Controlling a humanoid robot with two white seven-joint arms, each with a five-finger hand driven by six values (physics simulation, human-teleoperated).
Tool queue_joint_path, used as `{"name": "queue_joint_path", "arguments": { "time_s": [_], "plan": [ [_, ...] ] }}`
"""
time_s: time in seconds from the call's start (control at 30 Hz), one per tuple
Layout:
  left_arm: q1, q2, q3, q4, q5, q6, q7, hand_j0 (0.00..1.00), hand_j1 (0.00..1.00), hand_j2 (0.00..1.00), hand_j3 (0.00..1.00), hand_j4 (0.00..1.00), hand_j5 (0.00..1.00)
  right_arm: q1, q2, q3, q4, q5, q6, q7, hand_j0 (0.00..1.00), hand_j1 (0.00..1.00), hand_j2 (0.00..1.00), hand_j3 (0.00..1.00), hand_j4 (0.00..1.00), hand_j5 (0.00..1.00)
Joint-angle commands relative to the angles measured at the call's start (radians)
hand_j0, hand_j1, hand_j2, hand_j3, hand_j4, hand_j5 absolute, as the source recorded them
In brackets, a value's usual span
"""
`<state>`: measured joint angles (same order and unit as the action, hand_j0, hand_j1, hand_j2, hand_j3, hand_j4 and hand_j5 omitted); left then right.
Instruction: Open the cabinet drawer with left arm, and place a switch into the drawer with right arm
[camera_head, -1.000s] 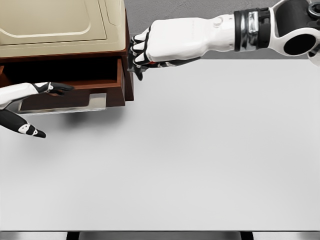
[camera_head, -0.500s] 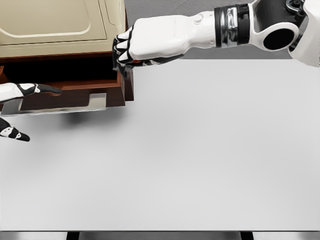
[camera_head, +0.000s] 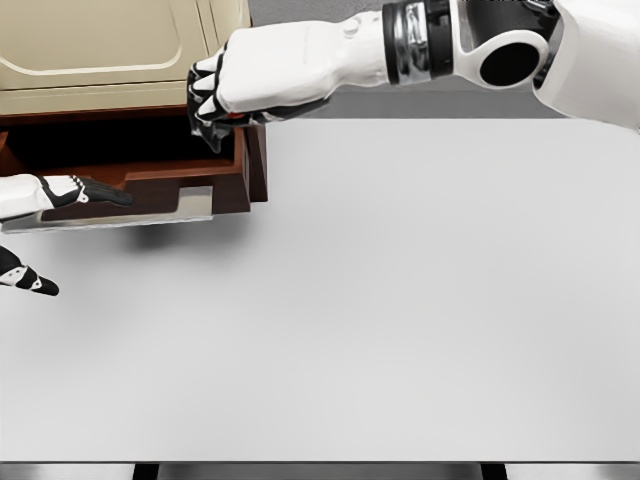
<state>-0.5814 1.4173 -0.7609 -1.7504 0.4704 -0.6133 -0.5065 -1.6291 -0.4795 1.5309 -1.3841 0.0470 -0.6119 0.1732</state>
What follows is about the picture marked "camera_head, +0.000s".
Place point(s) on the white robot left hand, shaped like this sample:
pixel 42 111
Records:
pixel 25 196

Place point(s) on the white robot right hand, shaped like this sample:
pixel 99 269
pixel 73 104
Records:
pixel 270 65

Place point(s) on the red switch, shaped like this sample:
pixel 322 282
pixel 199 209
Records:
pixel 236 115

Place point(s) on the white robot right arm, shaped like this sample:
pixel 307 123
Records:
pixel 505 55

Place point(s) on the cream and brown cabinet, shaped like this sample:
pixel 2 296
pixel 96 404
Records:
pixel 100 45

